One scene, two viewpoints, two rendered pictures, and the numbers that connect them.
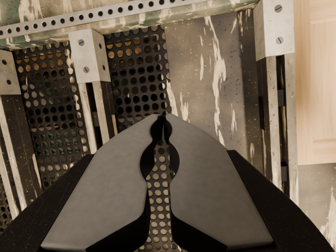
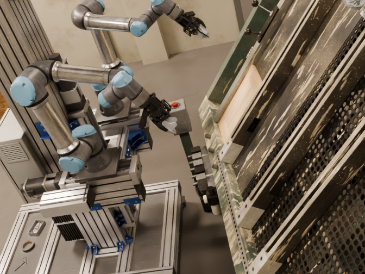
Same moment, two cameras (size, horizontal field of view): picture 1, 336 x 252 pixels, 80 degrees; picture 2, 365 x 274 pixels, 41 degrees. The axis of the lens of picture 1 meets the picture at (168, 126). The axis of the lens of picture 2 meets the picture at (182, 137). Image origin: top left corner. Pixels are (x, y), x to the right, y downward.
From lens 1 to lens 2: 210 cm
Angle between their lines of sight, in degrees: 83
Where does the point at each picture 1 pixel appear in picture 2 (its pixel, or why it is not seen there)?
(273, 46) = (229, 143)
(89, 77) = (247, 202)
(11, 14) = (240, 267)
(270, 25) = (225, 150)
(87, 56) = (242, 209)
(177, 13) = (230, 187)
